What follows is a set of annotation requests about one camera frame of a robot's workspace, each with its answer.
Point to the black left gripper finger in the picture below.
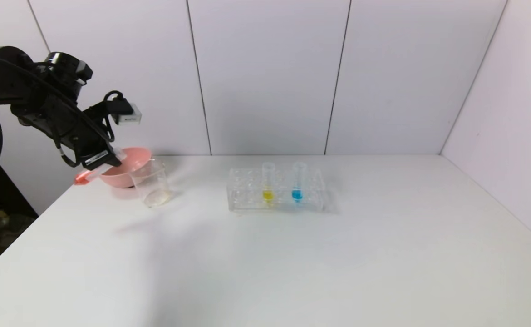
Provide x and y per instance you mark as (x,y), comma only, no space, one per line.
(113,161)

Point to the pink bowl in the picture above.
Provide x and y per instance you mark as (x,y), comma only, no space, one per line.
(129,170)

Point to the test tube with blue pigment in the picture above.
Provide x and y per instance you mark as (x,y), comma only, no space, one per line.
(297,195)

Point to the clear glass beaker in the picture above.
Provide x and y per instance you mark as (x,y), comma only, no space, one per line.
(156,197)

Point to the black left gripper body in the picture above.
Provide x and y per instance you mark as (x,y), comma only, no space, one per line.
(96,159)

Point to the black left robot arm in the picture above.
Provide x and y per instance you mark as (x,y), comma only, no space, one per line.
(2,84)

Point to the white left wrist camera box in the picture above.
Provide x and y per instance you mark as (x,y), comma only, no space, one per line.
(129,119)

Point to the test tube with red pigment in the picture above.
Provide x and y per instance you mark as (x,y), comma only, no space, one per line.
(83,178)

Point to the test tube with yellow pigment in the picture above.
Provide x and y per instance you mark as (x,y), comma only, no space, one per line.
(267,195)

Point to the clear plastic test tube rack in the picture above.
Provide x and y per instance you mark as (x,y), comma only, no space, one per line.
(247,195)

